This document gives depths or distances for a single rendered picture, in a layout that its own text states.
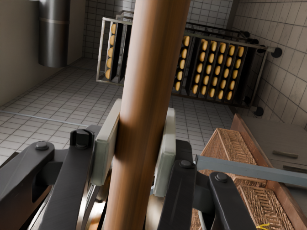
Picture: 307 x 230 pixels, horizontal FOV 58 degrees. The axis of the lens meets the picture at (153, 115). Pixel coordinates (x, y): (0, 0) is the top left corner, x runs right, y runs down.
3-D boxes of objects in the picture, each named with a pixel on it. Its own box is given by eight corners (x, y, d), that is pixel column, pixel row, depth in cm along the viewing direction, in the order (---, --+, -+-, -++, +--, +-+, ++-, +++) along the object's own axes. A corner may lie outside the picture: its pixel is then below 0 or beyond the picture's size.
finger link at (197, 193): (172, 184, 13) (232, 196, 13) (172, 137, 18) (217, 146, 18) (166, 208, 14) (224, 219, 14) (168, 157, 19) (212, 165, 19)
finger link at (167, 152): (162, 151, 15) (176, 154, 15) (166, 106, 21) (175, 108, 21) (152, 196, 16) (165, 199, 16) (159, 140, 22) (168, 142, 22)
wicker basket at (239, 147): (238, 255, 148) (187, 247, 147) (220, 189, 200) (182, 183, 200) (268, 181, 129) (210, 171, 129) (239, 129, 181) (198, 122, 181)
